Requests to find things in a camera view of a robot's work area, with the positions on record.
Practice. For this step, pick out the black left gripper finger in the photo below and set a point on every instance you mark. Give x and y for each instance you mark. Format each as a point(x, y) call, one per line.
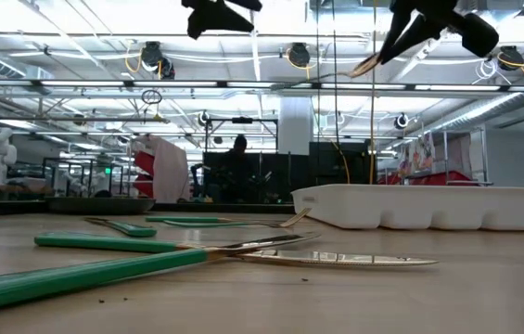
point(247, 4)
point(215, 18)

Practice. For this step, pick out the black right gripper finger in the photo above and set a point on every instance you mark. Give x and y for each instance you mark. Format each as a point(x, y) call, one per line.
point(396, 32)
point(428, 30)

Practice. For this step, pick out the gold cutlery cluster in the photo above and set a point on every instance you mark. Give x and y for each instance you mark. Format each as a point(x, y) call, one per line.
point(104, 242)
point(364, 66)

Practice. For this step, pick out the white cutlery organizer tray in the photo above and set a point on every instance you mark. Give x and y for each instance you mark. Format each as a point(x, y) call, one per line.
point(428, 204)

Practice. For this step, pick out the black overhead crossbar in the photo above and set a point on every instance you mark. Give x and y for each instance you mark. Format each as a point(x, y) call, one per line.
point(173, 84)

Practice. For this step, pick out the person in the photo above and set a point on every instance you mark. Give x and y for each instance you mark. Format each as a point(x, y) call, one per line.
point(239, 158)

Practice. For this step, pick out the metal shelf rack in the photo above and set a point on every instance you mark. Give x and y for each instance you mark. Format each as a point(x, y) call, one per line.
point(456, 178)

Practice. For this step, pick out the red machine with white cover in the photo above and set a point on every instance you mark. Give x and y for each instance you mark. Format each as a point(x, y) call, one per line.
point(169, 171)

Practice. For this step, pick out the black round plate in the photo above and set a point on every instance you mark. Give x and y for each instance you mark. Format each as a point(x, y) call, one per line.
point(99, 205)

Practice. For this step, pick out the black rig frame stand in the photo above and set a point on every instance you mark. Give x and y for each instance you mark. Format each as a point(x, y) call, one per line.
point(242, 119)

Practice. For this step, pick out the black partition wall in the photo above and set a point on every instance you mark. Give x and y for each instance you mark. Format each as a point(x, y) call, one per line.
point(289, 171)

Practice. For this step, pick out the black aluminium table frame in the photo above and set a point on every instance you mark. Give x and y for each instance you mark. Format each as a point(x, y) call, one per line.
point(224, 209)

